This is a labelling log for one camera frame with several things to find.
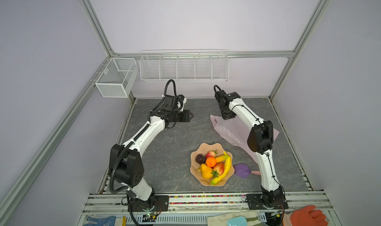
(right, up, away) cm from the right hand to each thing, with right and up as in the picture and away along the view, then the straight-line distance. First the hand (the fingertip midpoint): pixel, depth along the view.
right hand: (231, 114), depth 96 cm
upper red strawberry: (-15, -23, -12) cm, 29 cm away
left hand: (-26, -1, -12) cm, 29 cm away
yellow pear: (-18, -30, -19) cm, 39 cm away
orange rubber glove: (+30, -48, -27) cm, 63 cm away
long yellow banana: (-6, -28, -16) cm, 32 cm away
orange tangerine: (-15, -26, -16) cm, 34 cm away
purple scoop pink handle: (+3, -32, -14) cm, 35 cm away
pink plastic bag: (0, -10, -6) cm, 12 cm away
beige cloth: (-11, -49, -27) cm, 57 cm away
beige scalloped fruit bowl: (-18, -20, -8) cm, 28 cm away
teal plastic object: (-4, -50, -27) cm, 57 cm away
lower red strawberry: (-12, -28, -21) cm, 37 cm away
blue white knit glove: (-64, -50, -28) cm, 86 cm away
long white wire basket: (-31, +33, +3) cm, 46 cm away
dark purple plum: (-21, -25, -14) cm, 35 cm away
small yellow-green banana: (-9, -24, -15) cm, 30 cm away
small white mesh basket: (-76, +25, +3) cm, 80 cm away
